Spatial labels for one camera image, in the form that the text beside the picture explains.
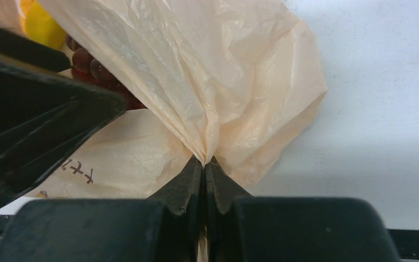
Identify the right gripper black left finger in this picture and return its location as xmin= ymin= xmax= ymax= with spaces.
xmin=0 ymin=157 xmax=202 ymax=261

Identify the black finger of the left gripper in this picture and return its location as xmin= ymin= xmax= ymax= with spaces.
xmin=0 ymin=28 xmax=126 ymax=208

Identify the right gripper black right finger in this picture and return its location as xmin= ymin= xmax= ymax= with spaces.
xmin=204 ymin=159 xmax=400 ymax=261

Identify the dark red fruit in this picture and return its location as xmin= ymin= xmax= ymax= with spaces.
xmin=65 ymin=36 xmax=146 ymax=110

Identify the translucent orange plastic bag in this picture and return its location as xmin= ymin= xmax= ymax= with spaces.
xmin=0 ymin=1 xmax=327 ymax=198

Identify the yellow fruit in bag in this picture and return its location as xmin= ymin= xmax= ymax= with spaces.
xmin=15 ymin=0 xmax=67 ymax=50

